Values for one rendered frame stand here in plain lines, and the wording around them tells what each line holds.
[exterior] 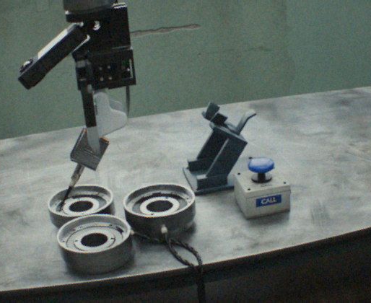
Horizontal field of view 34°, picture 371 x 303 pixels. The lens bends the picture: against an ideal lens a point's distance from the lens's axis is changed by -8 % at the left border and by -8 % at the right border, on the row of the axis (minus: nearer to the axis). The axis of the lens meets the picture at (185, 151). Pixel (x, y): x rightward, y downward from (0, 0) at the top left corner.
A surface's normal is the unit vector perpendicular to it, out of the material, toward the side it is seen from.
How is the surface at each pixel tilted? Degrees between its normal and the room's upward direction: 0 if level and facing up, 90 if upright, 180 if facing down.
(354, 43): 90
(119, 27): 90
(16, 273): 0
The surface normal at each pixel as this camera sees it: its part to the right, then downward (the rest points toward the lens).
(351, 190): -0.08, -0.91
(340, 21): 0.19, 0.37
